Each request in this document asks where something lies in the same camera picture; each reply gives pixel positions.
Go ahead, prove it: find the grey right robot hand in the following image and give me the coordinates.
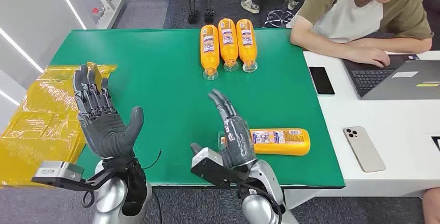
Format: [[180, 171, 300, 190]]
[[190, 89, 257, 170]]

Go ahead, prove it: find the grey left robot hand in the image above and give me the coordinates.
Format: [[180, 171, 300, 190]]
[[72, 64, 145, 160]]

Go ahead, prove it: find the orange bottle with clear cap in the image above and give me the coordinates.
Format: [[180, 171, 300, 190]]
[[217, 18, 240, 72], [217, 128, 311, 157], [236, 19, 258, 73], [200, 24, 221, 81]]

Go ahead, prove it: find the yellow plastic bag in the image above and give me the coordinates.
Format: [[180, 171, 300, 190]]
[[0, 61, 118, 187]]

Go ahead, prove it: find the green table mat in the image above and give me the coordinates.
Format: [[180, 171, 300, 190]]
[[49, 28, 346, 189]]

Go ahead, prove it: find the black smartphone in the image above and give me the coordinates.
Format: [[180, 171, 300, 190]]
[[308, 66, 336, 96]]

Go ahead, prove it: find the beige smartphone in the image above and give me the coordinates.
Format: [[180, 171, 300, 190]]
[[342, 126, 387, 173]]

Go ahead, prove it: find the black office chair base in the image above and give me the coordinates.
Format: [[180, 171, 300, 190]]
[[263, 8, 295, 29]]

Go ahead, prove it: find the person's right hand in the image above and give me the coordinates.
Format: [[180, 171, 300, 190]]
[[347, 45, 391, 68]]

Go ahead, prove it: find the white desk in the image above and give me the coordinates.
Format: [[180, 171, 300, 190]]
[[284, 50, 440, 210]]

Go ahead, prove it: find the grey laptop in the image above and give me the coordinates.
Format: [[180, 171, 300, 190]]
[[341, 54, 440, 101]]

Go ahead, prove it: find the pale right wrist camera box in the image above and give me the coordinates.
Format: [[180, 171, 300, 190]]
[[190, 148, 250, 189]]

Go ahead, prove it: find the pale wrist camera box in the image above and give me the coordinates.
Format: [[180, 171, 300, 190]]
[[190, 148, 250, 189], [31, 160, 87, 191]]

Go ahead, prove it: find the thin black cable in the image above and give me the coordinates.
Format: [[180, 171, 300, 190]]
[[142, 150, 162, 171]]

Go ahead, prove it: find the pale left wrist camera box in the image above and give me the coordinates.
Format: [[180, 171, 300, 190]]
[[31, 160, 87, 191]]

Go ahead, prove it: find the black looped cable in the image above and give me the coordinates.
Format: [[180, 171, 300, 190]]
[[81, 190, 97, 209]]

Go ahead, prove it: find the white metal frame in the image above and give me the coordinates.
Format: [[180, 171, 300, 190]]
[[81, 0, 205, 30]]

